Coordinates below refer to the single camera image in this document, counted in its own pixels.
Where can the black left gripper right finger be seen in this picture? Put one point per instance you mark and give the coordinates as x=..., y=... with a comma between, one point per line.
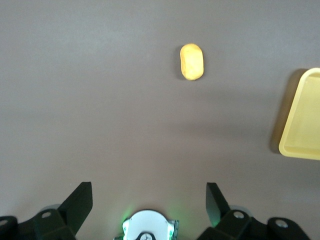
x=216, y=207

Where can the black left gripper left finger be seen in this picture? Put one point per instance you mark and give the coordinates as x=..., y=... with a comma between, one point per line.
x=75, y=207

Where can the yellow potato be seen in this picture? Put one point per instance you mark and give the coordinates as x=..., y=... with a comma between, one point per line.
x=192, y=62

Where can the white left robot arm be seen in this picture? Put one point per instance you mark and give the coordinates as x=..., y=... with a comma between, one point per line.
x=147, y=222

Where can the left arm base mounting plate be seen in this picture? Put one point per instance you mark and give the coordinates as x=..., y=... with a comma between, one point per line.
x=176, y=227

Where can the yellow plastic tray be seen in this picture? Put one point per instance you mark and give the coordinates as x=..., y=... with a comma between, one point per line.
x=305, y=117

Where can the brown table cover mat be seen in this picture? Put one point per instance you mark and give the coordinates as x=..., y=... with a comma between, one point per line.
x=75, y=100

